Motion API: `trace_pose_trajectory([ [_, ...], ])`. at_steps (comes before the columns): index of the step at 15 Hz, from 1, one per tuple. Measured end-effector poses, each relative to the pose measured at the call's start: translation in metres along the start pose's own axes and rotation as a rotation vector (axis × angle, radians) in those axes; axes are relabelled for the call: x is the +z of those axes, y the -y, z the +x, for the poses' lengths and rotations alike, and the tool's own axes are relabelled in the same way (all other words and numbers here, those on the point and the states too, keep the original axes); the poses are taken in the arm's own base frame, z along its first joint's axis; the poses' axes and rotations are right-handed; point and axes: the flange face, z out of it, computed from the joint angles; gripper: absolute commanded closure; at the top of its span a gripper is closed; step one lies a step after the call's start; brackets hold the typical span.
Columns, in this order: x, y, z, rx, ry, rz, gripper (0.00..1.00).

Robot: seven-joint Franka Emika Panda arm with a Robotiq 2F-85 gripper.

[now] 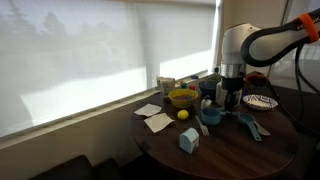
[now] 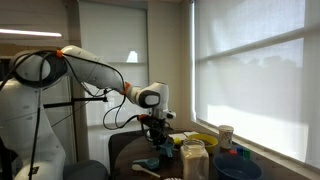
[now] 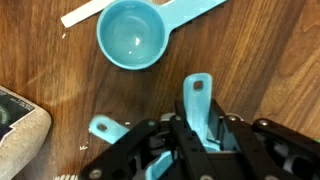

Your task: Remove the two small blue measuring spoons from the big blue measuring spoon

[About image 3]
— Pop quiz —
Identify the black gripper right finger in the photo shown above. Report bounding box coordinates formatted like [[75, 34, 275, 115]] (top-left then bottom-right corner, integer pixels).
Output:
[[209, 99, 320, 180]]

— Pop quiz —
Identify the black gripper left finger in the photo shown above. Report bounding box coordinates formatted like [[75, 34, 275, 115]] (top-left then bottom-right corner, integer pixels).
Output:
[[78, 99, 218, 180]]

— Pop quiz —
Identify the big blue measuring spoon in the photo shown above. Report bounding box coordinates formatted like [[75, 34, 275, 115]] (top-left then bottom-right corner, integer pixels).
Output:
[[88, 114, 176, 180]]

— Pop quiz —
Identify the small blue measuring spoon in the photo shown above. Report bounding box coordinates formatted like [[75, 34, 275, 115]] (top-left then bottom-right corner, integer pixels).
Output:
[[182, 73, 236, 154]]

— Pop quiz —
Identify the medium blue measuring spoon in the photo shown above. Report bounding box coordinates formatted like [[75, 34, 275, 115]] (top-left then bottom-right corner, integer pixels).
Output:
[[96, 0, 228, 71]]

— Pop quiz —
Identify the white plastic spoon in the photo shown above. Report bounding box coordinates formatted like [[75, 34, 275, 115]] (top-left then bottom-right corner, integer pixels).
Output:
[[60, 0, 116, 29]]

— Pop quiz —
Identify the blue patterned white plate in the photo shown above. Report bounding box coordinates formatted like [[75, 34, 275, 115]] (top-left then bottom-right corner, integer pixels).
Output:
[[52, 173, 80, 180]]

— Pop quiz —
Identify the glass jar of rice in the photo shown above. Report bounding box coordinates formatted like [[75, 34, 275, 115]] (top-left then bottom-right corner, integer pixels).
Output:
[[0, 84, 53, 180]]

